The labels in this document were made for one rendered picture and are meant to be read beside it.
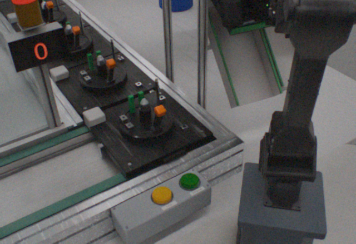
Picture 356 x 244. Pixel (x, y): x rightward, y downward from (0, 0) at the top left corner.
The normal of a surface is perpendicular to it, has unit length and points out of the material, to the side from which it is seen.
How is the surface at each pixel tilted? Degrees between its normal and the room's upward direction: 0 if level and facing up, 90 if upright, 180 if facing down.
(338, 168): 0
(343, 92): 0
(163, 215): 90
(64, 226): 0
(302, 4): 55
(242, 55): 45
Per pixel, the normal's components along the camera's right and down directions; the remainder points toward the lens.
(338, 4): -0.13, 0.04
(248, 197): -0.03, -0.79
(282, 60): 0.25, -0.17
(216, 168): 0.55, 0.50
